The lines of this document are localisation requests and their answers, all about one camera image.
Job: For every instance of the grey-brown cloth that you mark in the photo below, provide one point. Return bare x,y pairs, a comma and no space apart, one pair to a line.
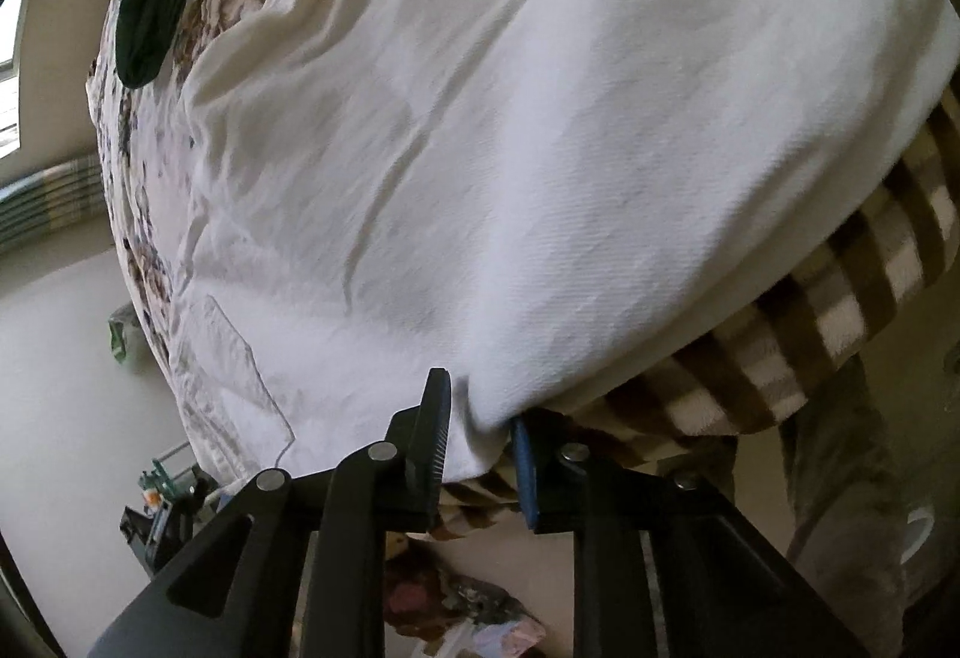
847,478

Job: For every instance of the white round object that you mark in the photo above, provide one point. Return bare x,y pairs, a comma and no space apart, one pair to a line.
919,534

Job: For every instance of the white pants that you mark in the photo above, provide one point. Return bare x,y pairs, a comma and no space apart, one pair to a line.
525,141

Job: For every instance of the window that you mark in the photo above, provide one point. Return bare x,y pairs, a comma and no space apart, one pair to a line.
11,66

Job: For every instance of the pile of clothes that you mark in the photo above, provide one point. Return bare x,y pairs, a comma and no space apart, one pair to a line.
450,602

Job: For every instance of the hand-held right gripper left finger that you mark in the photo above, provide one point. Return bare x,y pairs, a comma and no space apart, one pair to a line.
433,429

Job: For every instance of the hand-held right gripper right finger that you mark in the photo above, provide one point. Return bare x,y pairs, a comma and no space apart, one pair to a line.
525,474

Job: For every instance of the green bag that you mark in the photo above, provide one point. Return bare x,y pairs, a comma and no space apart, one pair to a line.
124,335

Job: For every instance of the brown checked blanket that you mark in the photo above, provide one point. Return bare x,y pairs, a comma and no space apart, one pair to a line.
825,320

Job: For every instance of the floral bed sheet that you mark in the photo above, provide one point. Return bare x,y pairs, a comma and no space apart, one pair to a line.
146,193

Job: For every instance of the dark cluttered stand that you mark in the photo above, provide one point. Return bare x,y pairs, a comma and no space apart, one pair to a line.
161,508

